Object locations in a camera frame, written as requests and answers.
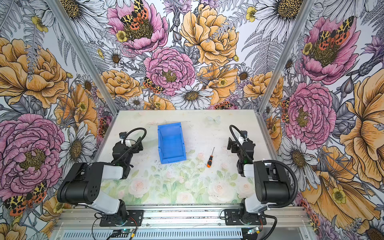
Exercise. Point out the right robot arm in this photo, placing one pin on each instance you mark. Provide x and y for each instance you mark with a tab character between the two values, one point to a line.
276	185

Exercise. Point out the left aluminium corner post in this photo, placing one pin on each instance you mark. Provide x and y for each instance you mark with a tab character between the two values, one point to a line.
69	29

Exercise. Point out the aluminium corner post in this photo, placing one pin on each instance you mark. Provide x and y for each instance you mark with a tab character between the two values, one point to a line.
69	29
291	40

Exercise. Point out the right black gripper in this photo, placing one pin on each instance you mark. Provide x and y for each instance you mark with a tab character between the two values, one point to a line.
234	145

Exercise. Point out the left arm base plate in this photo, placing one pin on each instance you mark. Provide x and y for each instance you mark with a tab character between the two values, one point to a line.
133	218

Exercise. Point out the blue plastic bin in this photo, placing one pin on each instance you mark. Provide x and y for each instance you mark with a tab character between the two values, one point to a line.
171	145

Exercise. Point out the aluminium front rail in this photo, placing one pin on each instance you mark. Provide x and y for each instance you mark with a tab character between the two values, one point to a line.
173	217

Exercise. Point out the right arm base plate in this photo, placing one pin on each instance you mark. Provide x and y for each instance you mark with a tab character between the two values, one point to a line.
236	217

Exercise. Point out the orange black screwdriver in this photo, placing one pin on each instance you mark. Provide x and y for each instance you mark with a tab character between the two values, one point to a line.
210	160

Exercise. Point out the white slotted cable duct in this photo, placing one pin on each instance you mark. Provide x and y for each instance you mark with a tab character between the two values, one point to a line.
153	234

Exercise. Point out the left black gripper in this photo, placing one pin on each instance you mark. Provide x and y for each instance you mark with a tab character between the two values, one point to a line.
137	149

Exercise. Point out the right aluminium corner post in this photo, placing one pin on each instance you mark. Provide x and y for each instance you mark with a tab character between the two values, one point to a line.
291	40

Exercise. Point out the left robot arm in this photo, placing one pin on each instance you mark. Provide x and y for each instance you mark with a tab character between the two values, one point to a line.
82	184

